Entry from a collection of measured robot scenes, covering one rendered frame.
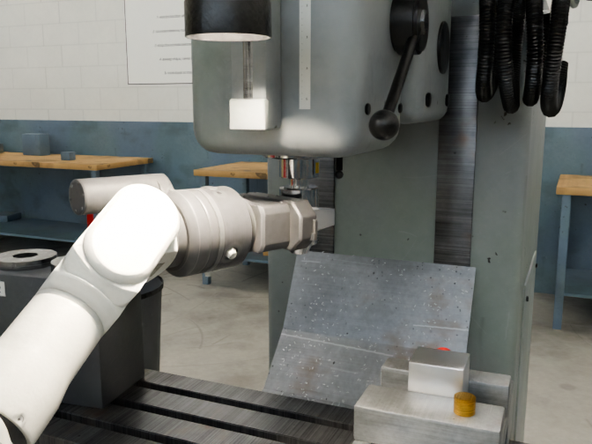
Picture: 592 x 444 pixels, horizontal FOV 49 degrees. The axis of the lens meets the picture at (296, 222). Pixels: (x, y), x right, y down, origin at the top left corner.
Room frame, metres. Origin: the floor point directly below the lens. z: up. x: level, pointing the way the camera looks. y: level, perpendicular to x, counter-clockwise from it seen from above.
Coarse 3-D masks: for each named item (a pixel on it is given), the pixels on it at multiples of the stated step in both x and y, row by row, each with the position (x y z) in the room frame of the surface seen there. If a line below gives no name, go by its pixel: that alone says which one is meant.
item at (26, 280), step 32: (0, 256) 0.94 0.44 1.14; (32, 256) 0.97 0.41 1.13; (64, 256) 0.94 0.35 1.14; (0, 288) 0.89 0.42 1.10; (32, 288) 0.88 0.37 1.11; (0, 320) 0.90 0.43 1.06; (128, 320) 0.92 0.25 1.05; (96, 352) 0.85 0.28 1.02; (128, 352) 0.92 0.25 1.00; (96, 384) 0.85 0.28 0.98; (128, 384) 0.91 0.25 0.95
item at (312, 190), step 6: (282, 186) 0.76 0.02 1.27; (288, 186) 0.76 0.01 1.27; (312, 186) 0.76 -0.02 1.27; (282, 192) 0.75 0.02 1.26; (288, 192) 0.74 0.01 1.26; (294, 192) 0.74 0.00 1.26; (300, 192) 0.74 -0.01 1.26; (306, 192) 0.74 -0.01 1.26; (312, 192) 0.74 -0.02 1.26; (318, 192) 0.76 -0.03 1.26
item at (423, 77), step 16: (432, 0) 0.84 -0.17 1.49; (448, 0) 0.94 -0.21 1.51; (432, 16) 0.84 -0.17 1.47; (448, 16) 0.95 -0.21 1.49; (432, 32) 0.85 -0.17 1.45; (448, 32) 0.93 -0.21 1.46; (432, 48) 0.85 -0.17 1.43; (448, 48) 0.93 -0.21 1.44; (416, 64) 0.81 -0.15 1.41; (432, 64) 0.85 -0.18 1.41; (448, 64) 0.96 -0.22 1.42; (416, 80) 0.81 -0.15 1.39; (432, 80) 0.86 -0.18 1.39; (416, 96) 0.81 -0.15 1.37; (432, 96) 0.86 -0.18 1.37; (448, 96) 0.95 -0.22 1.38; (416, 112) 0.81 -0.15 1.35; (432, 112) 0.87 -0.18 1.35
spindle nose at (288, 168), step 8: (280, 160) 0.75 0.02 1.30; (288, 160) 0.74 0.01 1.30; (296, 160) 0.74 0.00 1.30; (304, 160) 0.74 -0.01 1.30; (312, 160) 0.74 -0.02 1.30; (280, 168) 0.75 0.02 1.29; (288, 168) 0.74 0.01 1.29; (296, 168) 0.74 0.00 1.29; (304, 168) 0.74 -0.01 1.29; (312, 168) 0.74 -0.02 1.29; (280, 176) 0.75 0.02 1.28; (288, 176) 0.74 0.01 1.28; (296, 176) 0.74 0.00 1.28; (304, 176) 0.74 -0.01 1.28; (312, 176) 0.74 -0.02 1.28
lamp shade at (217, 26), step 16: (192, 0) 0.53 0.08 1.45; (208, 0) 0.52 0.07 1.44; (224, 0) 0.52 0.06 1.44; (240, 0) 0.52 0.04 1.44; (256, 0) 0.53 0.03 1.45; (192, 16) 0.53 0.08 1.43; (208, 16) 0.52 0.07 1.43; (224, 16) 0.52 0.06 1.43; (240, 16) 0.52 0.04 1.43; (256, 16) 0.53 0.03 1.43; (192, 32) 0.53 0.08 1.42; (208, 32) 0.52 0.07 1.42; (224, 32) 0.52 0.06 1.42; (240, 32) 0.52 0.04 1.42; (256, 32) 0.53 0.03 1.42
